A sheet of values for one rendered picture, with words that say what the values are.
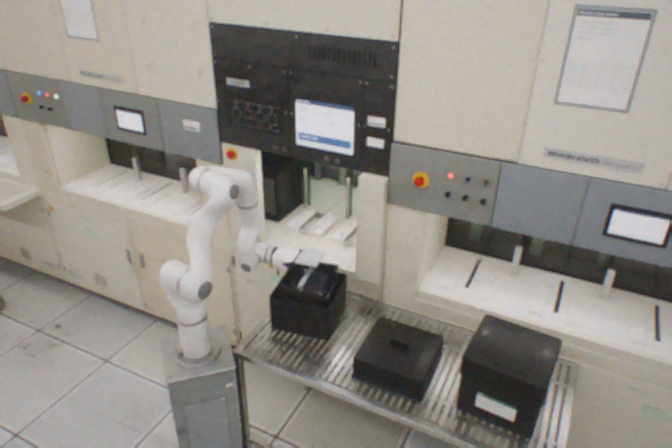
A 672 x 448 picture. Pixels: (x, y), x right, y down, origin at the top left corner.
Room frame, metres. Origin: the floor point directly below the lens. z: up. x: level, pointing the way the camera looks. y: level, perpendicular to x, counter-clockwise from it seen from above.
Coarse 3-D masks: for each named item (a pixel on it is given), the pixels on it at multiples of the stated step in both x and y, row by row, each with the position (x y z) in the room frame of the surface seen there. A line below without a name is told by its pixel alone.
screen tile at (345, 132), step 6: (330, 114) 2.21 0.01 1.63; (336, 114) 2.20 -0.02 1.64; (342, 114) 2.19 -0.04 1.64; (348, 114) 2.17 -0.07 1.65; (330, 120) 2.21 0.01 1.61; (336, 120) 2.20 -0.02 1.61; (342, 120) 2.18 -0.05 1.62; (348, 120) 2.17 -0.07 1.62; (330, 126) 2.21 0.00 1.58; (348, 126) 2.17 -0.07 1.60; (330, 132) 2.21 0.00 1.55; (336, 132) 2.20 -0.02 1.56; (342, 132) 2.18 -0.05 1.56; (348, 132) 2.17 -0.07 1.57; (348, 138) 2.17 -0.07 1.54
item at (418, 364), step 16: (384, 320) 1.80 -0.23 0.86; (368, 336) 1.70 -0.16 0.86; (384, 336) 1.70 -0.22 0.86; (400, 336) 1.70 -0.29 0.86; (416, 336) 1.71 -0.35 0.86; (432, 336) 1.71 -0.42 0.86; (368, 352) 1.61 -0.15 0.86; (384, 352) 1.61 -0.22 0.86; (400, 352) 1.61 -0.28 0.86; (416, 352) 1.61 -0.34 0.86; (432, 352) 1.61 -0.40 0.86; (368, 368) 1.55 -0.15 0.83; (384, 368) 1.53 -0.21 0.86; (400, 368) 1.53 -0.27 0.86; (416, 368) 1.53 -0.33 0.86; (432, 368) 1.58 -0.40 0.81; (384, 384) 1.52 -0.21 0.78; (400, 384) 1.49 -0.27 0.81; (416, 384) 1.47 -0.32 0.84; (416, 400) 1.46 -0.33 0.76
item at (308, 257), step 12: (312, 252) 1.99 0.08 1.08; (324, 252) 1.99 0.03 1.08; (300, 264) 1.90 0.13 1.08; (312, 264) 1.89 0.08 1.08; (324, 264) 2.04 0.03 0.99; (288, 276) 1.98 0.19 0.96; (336, 276) 2.00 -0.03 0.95; (288, 288) 1.86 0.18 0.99; (300, 288) 1.84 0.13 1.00; (336, 288) 2.01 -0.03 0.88; (288, 300) 1.87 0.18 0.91; (300, 300) 1.85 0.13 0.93; (312, 300) 1.84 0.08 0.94; (324, 300) 1.84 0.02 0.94
